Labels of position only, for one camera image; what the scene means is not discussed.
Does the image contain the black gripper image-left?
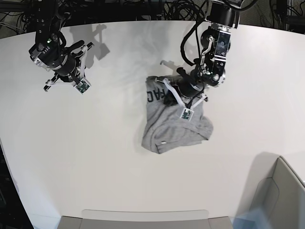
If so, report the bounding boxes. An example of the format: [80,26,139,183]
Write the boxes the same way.
[51,40,93,83]

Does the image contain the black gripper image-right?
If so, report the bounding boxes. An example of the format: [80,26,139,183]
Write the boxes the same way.
[163,68,204,106]

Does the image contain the grey T-shirt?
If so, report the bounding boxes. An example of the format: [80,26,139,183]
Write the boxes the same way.
[142,76,214,154]

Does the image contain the grey box at right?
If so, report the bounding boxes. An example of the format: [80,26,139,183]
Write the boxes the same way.
[255,157,305,229]

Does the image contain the grey box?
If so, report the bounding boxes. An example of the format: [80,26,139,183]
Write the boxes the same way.
[255,157,305,229]
[57,209,233,229]

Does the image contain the grey box at bottom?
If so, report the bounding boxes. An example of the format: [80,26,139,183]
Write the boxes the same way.
[57,209,233,229]

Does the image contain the blue translucent object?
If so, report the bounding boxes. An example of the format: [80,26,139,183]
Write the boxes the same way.
[231,208,272,229]

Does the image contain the tangle of black cables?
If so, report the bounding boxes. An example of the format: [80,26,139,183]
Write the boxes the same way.
[135,0,209,22]

